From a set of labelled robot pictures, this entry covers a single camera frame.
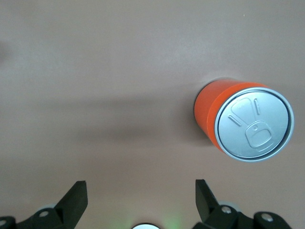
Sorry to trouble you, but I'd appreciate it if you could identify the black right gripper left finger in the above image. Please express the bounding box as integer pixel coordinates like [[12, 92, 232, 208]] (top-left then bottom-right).
[[0, 180, 88, 229]]

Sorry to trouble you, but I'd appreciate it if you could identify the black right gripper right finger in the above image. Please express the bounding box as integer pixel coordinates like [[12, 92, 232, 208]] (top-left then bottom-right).
[[192, 179, 293, 229]]

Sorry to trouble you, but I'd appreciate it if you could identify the orange can with silver lid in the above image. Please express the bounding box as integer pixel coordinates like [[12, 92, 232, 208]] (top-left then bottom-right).
[[193, 80, 295, 163]]

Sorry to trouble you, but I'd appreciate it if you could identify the brown table mat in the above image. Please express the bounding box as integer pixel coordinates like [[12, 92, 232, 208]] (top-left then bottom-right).
[[0, 0, 305, 229]]

